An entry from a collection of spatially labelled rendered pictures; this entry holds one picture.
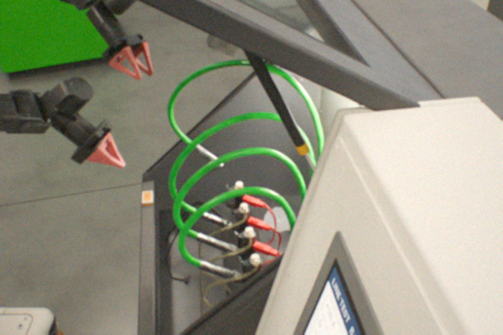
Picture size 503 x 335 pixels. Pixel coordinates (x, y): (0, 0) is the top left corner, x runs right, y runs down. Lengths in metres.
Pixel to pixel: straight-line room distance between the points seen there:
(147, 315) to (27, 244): 1.78
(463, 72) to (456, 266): 0.55
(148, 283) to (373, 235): 0.79
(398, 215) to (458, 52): 0.58
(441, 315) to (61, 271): 2.39
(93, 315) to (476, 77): 1.98
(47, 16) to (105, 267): 2.34
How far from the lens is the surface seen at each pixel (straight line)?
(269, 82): 0.74
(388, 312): 0.61
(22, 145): 3.77
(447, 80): 1.00
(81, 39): 4.55
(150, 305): 1.28
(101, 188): 3.21
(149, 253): 1.40
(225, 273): 1.10
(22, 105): 1.13
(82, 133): 1.17
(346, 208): 0.70
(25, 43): 4.54
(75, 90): 1.12
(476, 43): 1.17
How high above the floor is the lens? 1.93
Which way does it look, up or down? 34 degrees down
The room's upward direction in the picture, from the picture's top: 1 degrees counter-clockwise
